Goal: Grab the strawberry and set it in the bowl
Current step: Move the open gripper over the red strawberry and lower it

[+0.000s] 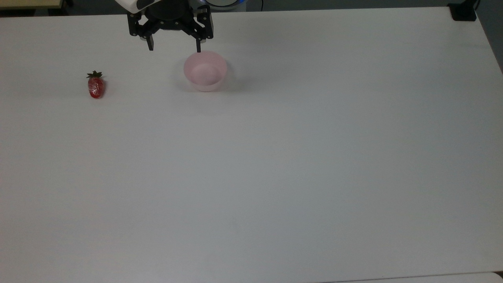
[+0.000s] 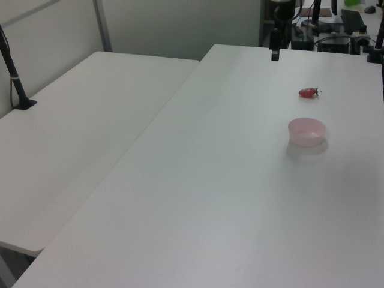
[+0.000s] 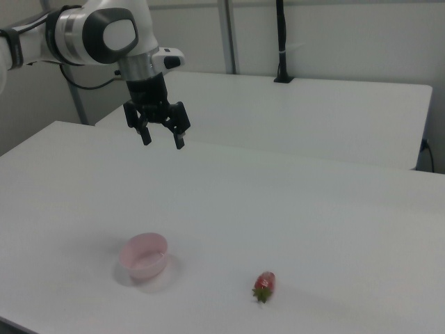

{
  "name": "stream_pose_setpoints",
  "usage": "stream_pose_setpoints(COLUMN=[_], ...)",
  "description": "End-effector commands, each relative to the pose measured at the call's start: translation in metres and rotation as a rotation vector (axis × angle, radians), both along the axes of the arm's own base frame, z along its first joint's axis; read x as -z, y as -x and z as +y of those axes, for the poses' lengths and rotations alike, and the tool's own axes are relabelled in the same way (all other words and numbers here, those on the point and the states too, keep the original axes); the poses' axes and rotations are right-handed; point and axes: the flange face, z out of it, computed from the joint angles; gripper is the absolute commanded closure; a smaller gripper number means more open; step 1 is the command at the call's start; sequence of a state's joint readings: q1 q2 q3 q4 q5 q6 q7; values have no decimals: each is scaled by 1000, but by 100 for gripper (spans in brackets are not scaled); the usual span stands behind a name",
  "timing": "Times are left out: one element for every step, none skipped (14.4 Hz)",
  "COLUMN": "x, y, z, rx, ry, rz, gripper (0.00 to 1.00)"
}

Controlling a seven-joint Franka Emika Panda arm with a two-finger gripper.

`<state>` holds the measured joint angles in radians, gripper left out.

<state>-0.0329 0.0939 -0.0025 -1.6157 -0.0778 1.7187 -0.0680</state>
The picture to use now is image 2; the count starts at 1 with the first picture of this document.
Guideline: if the black control box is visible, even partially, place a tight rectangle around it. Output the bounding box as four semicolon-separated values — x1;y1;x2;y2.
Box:
292;25;315;50

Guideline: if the brown board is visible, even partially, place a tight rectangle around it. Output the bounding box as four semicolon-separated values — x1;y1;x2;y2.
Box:
296;8;332;18

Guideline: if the black upright pole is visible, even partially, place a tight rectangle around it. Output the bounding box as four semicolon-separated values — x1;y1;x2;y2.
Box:
311;0;322;26

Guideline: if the white side table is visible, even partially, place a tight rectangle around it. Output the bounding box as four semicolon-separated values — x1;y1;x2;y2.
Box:
0;51;201;258

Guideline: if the black keyboard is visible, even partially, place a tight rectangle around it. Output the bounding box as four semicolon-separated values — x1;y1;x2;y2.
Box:
340;8;366;34

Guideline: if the pink plastic bowl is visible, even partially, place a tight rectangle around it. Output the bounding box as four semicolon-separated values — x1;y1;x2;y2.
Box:
287;117;328;148

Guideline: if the black pole with table clamp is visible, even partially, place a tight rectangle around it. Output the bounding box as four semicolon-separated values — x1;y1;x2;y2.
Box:
0;23;38;112

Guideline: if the red strawberry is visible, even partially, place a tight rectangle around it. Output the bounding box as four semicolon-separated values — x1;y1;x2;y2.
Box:
298;86;323;100

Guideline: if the black electronic device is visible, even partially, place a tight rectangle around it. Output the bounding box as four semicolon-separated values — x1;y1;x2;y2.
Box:
317;32;352;55

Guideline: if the black camera stand clamp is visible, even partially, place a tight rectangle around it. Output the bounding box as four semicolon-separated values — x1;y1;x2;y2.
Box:
366;16;384;64

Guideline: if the dark robot gripper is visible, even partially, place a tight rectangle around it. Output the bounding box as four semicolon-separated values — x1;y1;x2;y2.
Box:
269;28;282;62

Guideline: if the grey metal partition post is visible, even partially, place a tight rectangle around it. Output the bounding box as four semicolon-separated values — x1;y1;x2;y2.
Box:
92;0;113;53

